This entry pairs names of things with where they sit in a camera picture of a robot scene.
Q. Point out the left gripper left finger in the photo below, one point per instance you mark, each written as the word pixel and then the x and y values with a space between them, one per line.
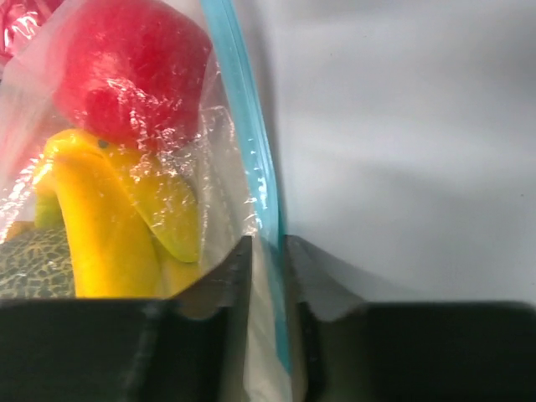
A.
pixel 190 347

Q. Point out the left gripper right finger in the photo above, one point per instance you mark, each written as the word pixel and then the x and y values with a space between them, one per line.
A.
pixel 359 350

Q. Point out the yellow fake banana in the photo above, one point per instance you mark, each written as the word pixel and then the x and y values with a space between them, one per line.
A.
pixel 131 224

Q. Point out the blue zip clear bag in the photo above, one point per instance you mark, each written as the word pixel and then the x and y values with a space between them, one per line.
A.
pixel 228 166

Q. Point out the red fake apple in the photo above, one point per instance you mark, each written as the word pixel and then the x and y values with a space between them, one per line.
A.
pixel 132 73

